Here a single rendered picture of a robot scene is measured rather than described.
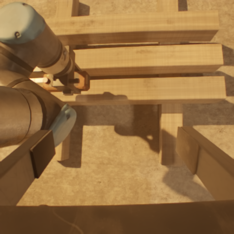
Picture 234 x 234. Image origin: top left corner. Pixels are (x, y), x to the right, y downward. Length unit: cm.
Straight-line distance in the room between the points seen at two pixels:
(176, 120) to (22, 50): 69
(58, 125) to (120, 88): 50
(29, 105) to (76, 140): 74
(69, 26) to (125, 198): 93
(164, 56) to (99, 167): 66
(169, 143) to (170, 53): 41
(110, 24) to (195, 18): 40
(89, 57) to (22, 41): 50
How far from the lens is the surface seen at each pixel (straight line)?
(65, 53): 46
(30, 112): 25
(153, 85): 75
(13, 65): 38
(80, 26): 94
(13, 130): 23
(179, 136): 16
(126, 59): 79
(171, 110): 84
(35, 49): 39
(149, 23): 89
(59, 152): 90
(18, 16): 38
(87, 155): 95
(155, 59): 80
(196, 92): 78
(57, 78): 53
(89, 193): 99
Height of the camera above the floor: 91
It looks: 80 degrees down
